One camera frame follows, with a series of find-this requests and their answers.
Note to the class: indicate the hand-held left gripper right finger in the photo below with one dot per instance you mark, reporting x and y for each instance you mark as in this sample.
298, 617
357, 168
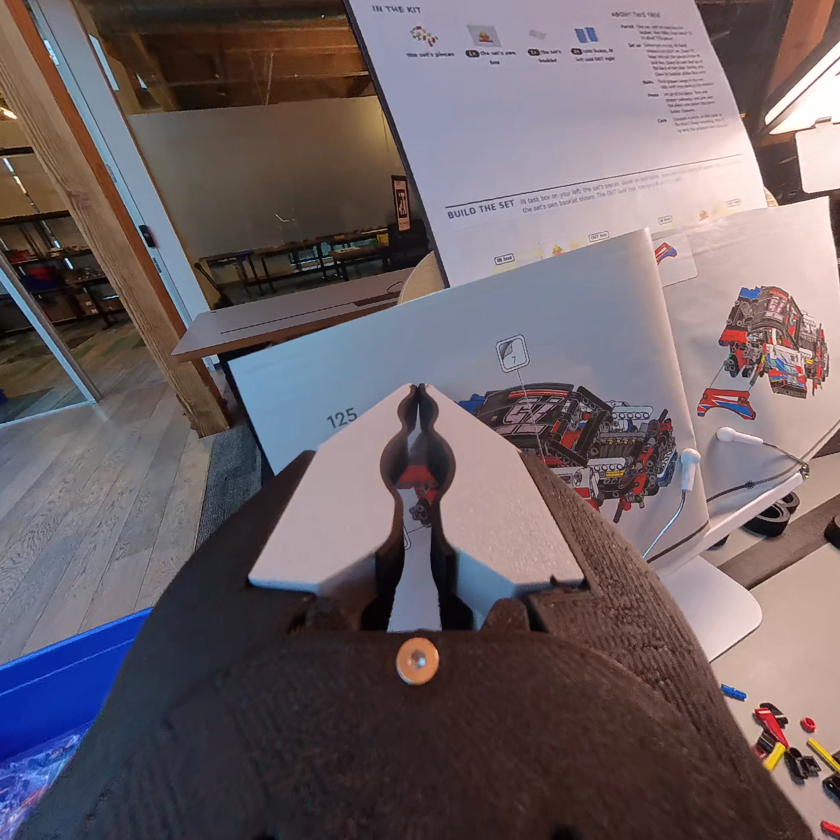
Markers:
512, 525

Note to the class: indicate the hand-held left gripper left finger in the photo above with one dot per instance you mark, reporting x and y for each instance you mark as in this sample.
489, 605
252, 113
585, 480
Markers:
321, 525

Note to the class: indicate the lego instruction booklet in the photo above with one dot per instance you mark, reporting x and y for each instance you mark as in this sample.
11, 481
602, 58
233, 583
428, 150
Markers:
590, 308

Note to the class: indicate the black lego tyre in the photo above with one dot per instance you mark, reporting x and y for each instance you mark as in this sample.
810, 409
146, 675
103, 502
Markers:
774, 518
833, 531

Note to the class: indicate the grey floor rug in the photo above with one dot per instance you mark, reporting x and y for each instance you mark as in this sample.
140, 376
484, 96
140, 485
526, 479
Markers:
226, 479

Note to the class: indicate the grey wood-edged desk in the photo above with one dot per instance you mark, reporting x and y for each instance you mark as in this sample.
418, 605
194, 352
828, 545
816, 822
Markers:
295, 315

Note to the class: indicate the white book stand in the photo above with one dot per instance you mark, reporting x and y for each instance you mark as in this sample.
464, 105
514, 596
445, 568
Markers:
715, 604

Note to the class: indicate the pale round chair back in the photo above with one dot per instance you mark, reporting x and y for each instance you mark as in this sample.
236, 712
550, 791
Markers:
423, 279

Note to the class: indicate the row of dark tables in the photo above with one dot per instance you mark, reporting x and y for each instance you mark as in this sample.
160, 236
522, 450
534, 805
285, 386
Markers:
295, 253

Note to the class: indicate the blue parts bin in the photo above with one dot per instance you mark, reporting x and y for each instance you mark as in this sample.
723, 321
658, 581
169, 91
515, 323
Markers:
52, 682

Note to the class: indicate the black standing sign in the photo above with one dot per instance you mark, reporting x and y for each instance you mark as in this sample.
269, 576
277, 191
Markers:
400, 203

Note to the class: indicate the pile of small colourful pieces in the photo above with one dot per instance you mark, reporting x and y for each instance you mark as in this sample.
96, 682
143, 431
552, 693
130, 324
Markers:
787, 754

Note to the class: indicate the white printed task sheet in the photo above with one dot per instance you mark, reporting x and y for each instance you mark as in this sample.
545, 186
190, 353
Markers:
525, 118

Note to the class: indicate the wooden support post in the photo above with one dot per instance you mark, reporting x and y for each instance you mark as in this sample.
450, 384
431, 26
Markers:
98, 216

